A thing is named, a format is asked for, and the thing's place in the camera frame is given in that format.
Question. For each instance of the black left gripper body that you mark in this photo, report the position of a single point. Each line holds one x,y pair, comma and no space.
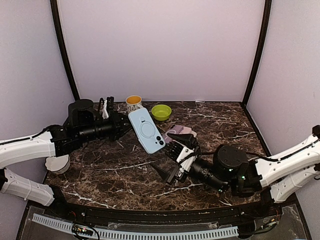
114,126

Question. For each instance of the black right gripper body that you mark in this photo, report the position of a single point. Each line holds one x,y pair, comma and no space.
181,179

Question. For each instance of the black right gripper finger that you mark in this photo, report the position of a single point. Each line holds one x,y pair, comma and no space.
186,139
167,176

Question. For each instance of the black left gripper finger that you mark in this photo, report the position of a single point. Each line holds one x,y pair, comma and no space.
124,120
120,133

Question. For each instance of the light blue phone case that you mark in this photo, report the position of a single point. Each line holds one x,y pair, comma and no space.
146,131

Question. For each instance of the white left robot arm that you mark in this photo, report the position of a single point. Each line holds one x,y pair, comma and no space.
55,143

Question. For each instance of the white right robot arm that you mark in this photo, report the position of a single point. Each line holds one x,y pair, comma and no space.
244,173

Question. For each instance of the beige phone case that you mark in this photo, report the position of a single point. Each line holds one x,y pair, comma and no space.
194,134

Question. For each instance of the pink phone case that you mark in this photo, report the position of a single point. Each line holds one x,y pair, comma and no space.
186,130

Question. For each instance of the clear purple phone case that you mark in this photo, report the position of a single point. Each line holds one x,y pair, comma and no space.
174,129

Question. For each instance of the white floral mug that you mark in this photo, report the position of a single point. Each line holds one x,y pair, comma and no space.
133,103

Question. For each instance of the lime green bowl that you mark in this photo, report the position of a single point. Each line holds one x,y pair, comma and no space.
161,112

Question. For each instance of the white scalloped dish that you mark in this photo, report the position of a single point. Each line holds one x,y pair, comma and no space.
58,165

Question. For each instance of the small circuit board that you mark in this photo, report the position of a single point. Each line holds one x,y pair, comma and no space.
83,231

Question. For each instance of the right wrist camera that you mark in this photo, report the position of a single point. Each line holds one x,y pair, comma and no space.
185,159

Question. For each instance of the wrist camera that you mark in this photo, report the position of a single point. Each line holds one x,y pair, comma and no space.
107,106
185,159

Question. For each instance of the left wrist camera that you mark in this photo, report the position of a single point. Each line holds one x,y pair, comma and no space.
107,106

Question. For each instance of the black front table rail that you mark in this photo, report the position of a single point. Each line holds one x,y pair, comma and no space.
154,203

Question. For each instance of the black left frame post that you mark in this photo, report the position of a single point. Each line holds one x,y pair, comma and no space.
63,50

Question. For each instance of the black frame post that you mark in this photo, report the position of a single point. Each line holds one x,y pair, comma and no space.
258,53
63,50

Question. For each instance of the black right frame post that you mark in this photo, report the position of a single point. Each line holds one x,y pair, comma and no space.
258,53

